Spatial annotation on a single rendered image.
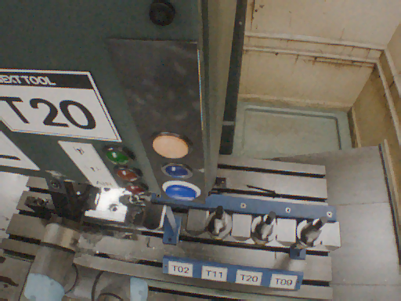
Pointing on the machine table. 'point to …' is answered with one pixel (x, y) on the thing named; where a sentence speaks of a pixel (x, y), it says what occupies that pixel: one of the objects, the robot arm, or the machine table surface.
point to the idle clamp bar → (219, 185)
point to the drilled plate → (110, 208)
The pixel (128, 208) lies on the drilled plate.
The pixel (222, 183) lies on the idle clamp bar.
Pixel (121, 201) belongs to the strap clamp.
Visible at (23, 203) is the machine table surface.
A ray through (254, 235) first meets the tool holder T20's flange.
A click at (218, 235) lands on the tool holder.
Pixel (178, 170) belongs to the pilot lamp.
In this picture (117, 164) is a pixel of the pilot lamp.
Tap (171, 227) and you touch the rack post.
